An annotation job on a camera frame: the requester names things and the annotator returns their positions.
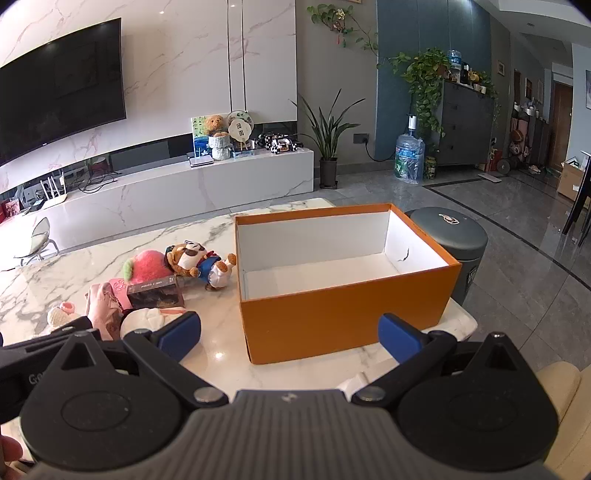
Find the white marble television console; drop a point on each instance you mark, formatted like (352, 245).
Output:
(184, 194)

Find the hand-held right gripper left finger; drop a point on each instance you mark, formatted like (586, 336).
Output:
(178, 333)

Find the small potted plants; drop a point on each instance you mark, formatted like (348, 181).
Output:
(482, 85)

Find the blue flat box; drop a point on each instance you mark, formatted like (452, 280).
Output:
(244, 154)

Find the green blue painting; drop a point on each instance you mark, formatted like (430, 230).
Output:
(198, 138)

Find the brown wooden door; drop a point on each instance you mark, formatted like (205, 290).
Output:
(562, 120)

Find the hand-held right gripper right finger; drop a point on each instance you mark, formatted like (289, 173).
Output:
(397, 334)

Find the white water jug pump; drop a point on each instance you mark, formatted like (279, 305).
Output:
(413, 124)

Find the black wall television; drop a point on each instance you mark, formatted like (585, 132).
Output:
(60, 92)

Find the pink snap wallet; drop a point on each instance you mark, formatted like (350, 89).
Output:
(104, 314)

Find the brown cardboard carton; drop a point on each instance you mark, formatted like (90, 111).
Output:
(570, 182)

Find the orange cardboard box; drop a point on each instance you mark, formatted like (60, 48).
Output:
(323, 323)

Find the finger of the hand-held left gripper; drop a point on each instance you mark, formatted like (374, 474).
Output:
(76, 326)

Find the black white toy vehicles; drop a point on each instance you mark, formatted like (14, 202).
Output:
(281, 144)

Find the red panda sailor plush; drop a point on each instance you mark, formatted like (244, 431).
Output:
(194, 258)

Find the white router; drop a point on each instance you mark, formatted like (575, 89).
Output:
(55, 198)

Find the person's left hand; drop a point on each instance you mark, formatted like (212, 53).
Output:
(9, 450)

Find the small dark card box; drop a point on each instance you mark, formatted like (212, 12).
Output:
(154, 295)

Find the black weight plate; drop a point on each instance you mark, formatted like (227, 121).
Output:
(503, 166)

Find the small blue water bottle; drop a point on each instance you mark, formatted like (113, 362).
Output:
(455, 59)

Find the wooden floor board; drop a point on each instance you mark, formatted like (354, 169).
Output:
(490, 177)

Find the white panda plush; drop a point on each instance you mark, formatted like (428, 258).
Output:
(143, 318)

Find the small white pink plush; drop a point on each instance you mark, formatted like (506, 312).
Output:
(60, 316)

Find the round paper fan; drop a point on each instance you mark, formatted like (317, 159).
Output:
(240, 127)

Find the beige upholstered seat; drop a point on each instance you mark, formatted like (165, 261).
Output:
(568, 406)

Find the potted long-leaf plant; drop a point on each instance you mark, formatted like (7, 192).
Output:
(328, 170)

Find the dark shelf rack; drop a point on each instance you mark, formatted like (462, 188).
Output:
(531, 134)

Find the green patterned can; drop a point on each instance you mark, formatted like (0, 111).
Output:
(430, 168)

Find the hanging vine plant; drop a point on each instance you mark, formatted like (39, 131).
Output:
(330, 16)

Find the trailing pothos plant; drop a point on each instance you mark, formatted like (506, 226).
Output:
(425, 74)

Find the brown teddy bear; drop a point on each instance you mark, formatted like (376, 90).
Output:
(215, 125)

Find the small white chair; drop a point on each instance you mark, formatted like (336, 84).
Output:
(39, 235)

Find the large blue water jug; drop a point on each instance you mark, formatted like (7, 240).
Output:
(408, 159)

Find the dark grey round bin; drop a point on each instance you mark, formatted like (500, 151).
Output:
(461, 240)

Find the dark wall outlet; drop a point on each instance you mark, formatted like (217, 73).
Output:
(361, 137)

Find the pink peach plush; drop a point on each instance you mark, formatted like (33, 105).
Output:
(147, 265)

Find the silver flat box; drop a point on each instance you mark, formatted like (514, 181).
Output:
(201, 161)

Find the dark grey drawer cabinet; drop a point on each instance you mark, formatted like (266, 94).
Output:
(461, 124)

